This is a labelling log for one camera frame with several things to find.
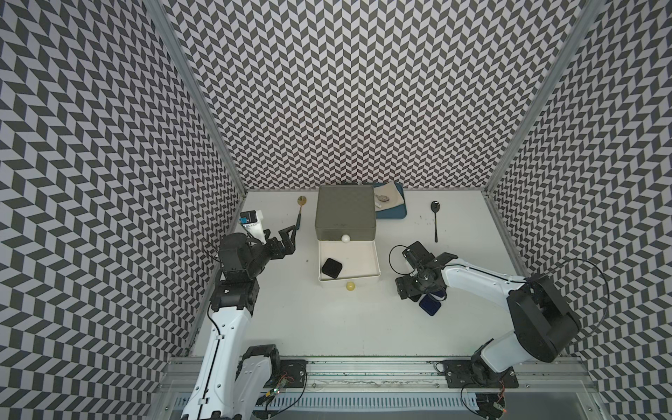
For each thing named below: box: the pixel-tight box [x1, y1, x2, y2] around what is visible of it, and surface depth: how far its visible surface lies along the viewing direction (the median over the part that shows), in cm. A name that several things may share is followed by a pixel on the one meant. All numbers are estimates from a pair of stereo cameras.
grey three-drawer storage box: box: [315, 184, 381, 287], surface depth 89 cm
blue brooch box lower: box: [419, 294, 442, 316], surface depth 87 cm
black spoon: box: [430, 200, 441, 243], surface depth 113 cm
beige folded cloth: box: [373, 181, 406, 212], surface depth 118 cm
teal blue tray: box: [371, 181, 407, 220], surface depth 110 cm
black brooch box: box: [322, 257, 343, 280], surface depth 87 cm
